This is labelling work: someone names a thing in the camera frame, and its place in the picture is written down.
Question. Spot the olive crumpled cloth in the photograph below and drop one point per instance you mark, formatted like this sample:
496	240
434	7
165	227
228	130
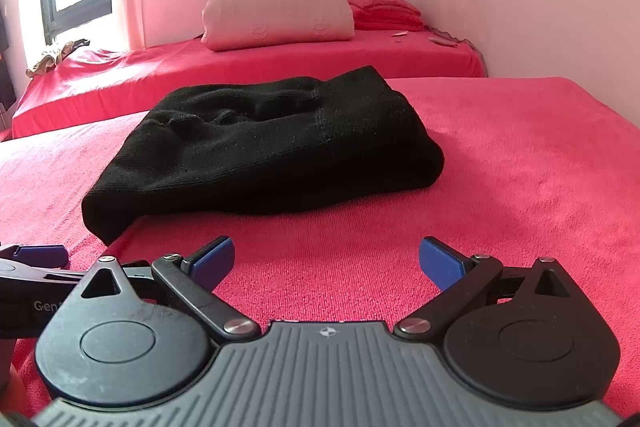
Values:
52	54

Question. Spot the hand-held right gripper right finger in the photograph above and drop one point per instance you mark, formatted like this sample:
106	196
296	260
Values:
442	264

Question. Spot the red terry blanket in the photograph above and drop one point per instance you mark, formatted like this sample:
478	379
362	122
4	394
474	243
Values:
500	187

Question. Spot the black hanging garment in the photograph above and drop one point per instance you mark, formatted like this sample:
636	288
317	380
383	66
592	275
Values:
5	82

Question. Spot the beige pillow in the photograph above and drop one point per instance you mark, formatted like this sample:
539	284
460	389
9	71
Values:
277	17

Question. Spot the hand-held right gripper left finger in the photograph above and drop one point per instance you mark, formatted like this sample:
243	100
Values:
212	264

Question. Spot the stack of folded red blankets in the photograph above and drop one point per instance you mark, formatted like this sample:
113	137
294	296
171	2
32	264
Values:
382	12

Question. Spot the black pants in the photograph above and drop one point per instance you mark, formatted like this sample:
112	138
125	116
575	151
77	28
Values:
260	157

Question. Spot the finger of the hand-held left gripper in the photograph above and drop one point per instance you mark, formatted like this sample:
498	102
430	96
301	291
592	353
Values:
42	256

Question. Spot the small white scrap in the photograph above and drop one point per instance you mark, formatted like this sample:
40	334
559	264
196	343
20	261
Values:
442	42
399	34

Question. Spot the red bed sheet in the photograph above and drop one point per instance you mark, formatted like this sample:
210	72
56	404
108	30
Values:
150	72

